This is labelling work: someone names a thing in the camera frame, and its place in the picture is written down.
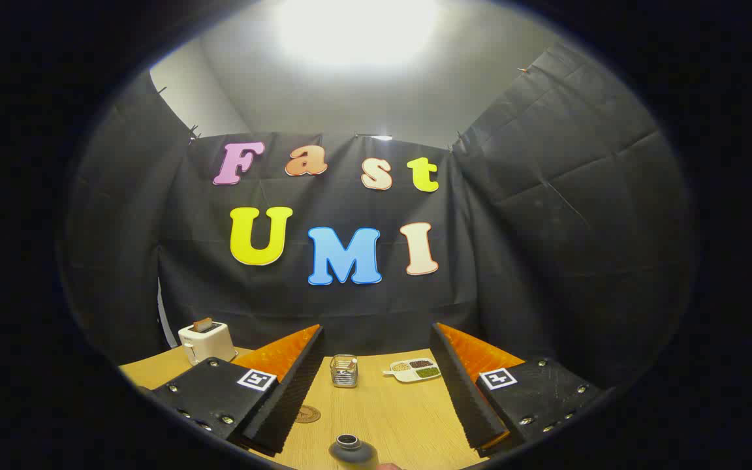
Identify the white divided seed dish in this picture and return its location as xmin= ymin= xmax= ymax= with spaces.
xmin=383 ymin=357 xmax=442 ymax=383

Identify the black backdrop cloth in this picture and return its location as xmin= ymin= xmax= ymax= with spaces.
xmin=63 ymin=46 xmax=700 ymax=392

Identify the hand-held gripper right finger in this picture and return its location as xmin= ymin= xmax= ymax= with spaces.
xmin=430 ymin=322 xmax=605 ymax=458

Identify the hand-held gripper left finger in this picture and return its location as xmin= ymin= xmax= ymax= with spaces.
xmin=152 ymin=324 xmax=324 ymax=456

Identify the white toaster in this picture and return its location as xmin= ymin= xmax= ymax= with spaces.
xmin=178 ymin=321 xmax=238 ymax=366

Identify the wire basket holder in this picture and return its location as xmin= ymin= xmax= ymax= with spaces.
xmin=330 ymin=354 xmax=359 ymax=389

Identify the wooden table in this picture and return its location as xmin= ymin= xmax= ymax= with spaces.
xmin=119 ymin=346 xmax=488 ymax=470

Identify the silver bottle with green label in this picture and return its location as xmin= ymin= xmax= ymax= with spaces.
xmin=329 ymin=434 xmax=380 ymax=470

